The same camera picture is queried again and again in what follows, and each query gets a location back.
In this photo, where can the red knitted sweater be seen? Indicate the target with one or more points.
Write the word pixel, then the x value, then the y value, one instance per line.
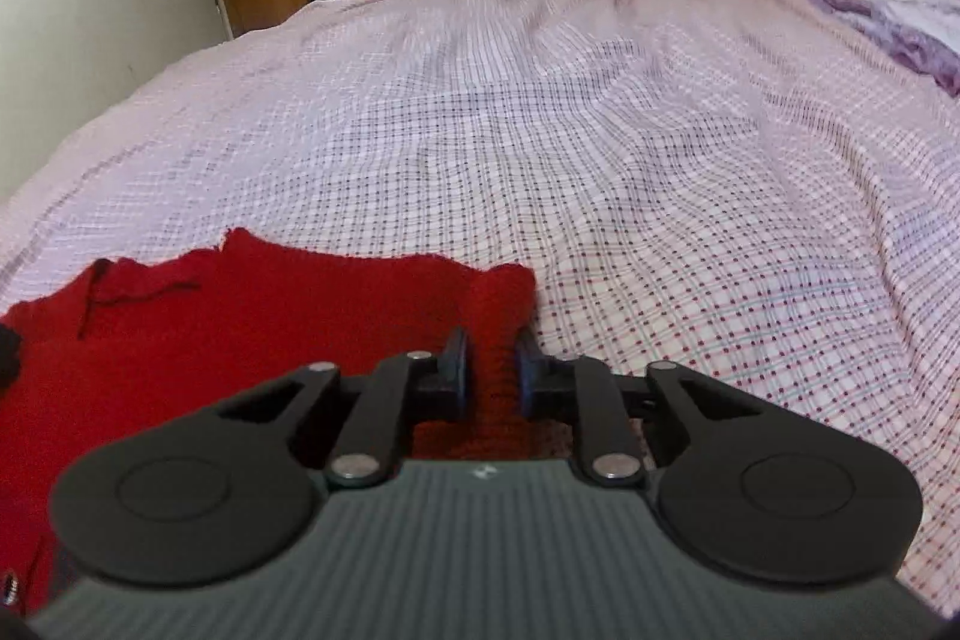
pixel 225 325

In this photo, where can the purple ruffled blanket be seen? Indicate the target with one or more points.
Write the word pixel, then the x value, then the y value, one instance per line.
pixel 915 25

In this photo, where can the pink checked bedsheet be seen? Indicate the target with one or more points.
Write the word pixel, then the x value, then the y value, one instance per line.
pixel 600 145

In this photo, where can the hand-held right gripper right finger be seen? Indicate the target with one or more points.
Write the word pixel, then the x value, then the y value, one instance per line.
pixel 523 379

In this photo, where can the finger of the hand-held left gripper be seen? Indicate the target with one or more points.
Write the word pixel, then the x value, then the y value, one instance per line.
pixel 7 351

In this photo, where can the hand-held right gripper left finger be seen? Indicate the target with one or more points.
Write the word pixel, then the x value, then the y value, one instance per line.
pixel 457 379

